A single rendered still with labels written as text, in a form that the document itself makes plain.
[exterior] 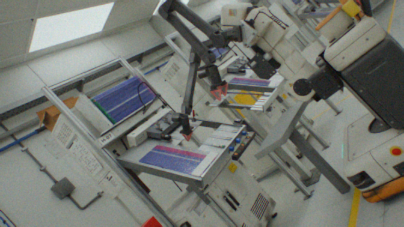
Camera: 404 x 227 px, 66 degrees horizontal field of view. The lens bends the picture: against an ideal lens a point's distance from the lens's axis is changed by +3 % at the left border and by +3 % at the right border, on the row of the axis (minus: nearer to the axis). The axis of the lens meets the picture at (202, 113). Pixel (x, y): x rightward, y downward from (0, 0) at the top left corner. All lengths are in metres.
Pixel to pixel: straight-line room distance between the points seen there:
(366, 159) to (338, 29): 0.68
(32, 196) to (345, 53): 3.06
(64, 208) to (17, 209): 0.40
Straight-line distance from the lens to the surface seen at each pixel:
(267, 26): 1.79
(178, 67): 3.42
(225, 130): 2.32
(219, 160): 2.01
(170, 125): 2.40
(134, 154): 2.26
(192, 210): 2.14
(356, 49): 1.62
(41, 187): 3.63
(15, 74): 4.29
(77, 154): 2.57
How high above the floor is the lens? 0.97
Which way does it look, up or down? 1 degrees up
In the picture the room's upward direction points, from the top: 43 degrees counter-clockwise
